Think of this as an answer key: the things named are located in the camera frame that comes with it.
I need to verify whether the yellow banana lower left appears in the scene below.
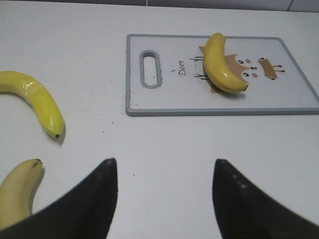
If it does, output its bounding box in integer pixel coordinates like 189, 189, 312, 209
0, 159, 43, 230

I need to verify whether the yellow banana upper left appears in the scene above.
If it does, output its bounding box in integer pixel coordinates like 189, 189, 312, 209
0, 71, 65, 138

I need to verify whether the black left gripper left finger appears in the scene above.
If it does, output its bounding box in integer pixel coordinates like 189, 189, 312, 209
0, 158, 118, 239

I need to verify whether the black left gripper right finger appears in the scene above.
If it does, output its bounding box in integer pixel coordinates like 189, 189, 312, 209
212, 159, 319, 239

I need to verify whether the yellow banana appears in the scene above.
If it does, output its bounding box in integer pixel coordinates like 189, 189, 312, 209
0, 71, 65, 138
0, 159, 43, 230

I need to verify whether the white grey deer cutting board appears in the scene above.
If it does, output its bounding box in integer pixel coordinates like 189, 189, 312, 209
125, 33, 319, 117

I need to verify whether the yellow plastic banana stem half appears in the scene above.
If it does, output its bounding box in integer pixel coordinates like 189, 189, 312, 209
203, 32, 248, 94

